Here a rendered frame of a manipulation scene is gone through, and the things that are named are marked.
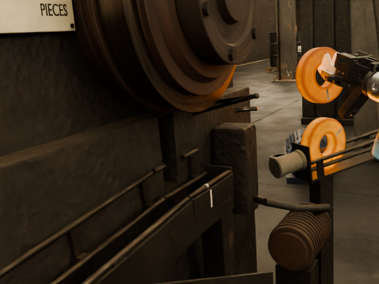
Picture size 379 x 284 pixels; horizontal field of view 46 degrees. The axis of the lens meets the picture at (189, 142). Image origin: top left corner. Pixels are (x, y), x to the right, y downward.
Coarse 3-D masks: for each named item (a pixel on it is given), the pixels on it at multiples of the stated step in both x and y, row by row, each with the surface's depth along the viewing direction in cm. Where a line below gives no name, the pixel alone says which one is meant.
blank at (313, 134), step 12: (324, 120) 127; (336, 120) 129; (312, 132) 125; (324, 132) 127; (336, 132) 130; (312, 144) 125; (336, 144) 130; (312, 156) 126; (336, 156) 131; (324, 168) 129
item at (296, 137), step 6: (294, 132) 331; (300, 132) 312; (294, 138) 315; (300, 138) 306; (324, 138) 313; (288, 144) 314; (324, 144) 295; (288, 150) 309; (288, 174) 319; (294, 174) 299; (288, 180) 313; (294, 180) 312; (300, 180) 311
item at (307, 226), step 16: (288, 224) 119; (304, 224) 120; (320, 224) 125; (272, 240) 119; (288, 240) 117; (304, 240) 116; (320, 240) 121; (272, 256) 122; (288, 256) 118; (304, 256) 116; (288, 272) 123; (304, 272) 120
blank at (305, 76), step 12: (312, 48) 125; (324, 48) 123; (300, 60) 123; (312, 60) 122; (300, 72) 122; (312, 72) 122; (300, 84) 123; (312, 84) 123; (324, 84) 128; (312, 96) 123; (324, 96) 125; (336, 96) 127
